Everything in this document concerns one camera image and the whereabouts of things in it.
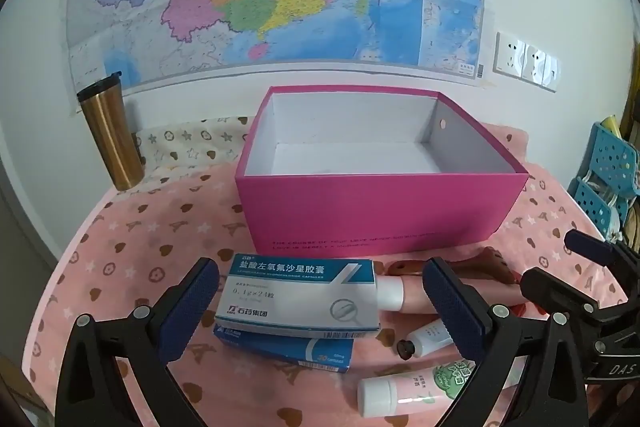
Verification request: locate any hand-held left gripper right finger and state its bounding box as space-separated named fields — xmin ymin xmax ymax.
xmin=422 ymin=256 xmax=589 ymax=427

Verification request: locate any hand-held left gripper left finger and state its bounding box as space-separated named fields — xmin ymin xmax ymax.
xmin=55 ymin=257 xmax=221 ymax=427

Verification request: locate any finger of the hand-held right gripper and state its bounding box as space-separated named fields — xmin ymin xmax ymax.
xmin=520 ymin=266 xmax=609 ymax=324
xmin=565 ymin=228 xmax=632 ymax=278

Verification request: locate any small white tube black cap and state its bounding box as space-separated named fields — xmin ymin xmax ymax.
xmin=395 ymin=317 xmax=458 ymax=360

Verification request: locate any peach tube with white cap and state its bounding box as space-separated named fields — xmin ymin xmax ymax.
xmin=375 ymin=247 xmax=518 ymax=314

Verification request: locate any pink aloe print tube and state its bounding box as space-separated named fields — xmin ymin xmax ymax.
xmin=356 ymin=357 xmax=516 ymax=419

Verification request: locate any white and blue medicine box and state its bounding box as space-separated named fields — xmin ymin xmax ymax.
xmin=214 ymin=254 xmax=382 ymax=340

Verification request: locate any pink cardboard box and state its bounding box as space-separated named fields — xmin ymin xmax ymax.
xmin=235 ymin=86 xmax=530 ymax=255

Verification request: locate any pink printed cloth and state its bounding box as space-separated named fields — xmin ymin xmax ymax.
xmin=22 ymin=122 xmax=626 ymax=427

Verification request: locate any blue perforated plastic rack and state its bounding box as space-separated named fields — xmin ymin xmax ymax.
xmin=570 ymin=121 xmax=640 ymax=240

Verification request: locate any cream star print cloth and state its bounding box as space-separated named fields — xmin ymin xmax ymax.
xmin=132 ymin=114 xmax=251 ymax=178

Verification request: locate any gold metal tumbler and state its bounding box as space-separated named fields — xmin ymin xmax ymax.
xmin=76 ymin=72 xmax=147 ymax=192

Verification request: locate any white wall socket panel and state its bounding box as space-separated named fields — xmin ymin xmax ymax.
xmin=542 ymin=54 xmax=562 ymax=94
xmin=522 ymin=44 xmax=547 ymax=84
xmin=493 ymin=32 xmax=527 ymax=78

